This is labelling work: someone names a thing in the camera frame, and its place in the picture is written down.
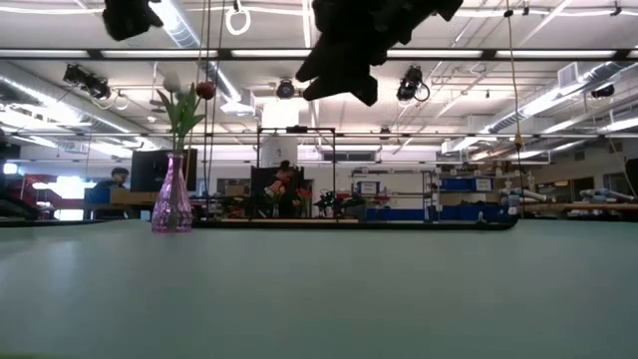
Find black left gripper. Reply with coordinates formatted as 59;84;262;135
102;0;165;43

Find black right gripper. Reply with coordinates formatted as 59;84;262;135
294;0;465;108

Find dark red tulip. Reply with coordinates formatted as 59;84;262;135
183;80;217;157

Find purple glass vase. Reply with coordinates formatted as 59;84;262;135
151;152;194;234

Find background pink flowers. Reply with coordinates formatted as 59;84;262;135
265;179;287;206

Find black overhead light bar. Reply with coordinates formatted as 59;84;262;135
0;47;638;63

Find white pillar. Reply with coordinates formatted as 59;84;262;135
259;102;300;169

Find person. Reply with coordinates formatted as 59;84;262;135
274;159;306;216
91;167;132;206

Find white sign board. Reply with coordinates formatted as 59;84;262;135
355;179;381;197

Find thin black crossbar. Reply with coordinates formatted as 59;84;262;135
144;131;638;140

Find background robot with green lights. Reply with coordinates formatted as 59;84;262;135
317;188;368;213

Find black monitor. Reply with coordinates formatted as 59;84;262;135
130;148;198;193

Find blue shelf bin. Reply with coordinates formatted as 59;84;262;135
440;178;493;193

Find row of blue bins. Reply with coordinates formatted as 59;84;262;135
365;204;505;222

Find cardboard box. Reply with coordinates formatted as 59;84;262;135
110;188;156;206

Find red background equipment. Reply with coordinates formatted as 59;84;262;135
7;173;59;201

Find light grey tube bundle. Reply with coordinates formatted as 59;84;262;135
497;184;555;204
579;187;638;203

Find green table mat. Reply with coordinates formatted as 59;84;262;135
0;218;638;359

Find black ceiling fixture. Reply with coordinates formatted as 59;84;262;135
589;83;617;100

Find round black overhead camera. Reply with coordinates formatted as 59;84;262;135
275;78;297;101

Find black rig-mounted camera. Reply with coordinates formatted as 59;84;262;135
62;63;131;112
396;64;432;104

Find black background stand frame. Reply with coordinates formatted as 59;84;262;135
255;125;338;220

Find white hanging ring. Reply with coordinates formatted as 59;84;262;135
224;5;252;37

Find black hanging cable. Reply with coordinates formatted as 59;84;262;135
202;0;211;223

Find yellow hanging cable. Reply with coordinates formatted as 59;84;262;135
502;0;525;220

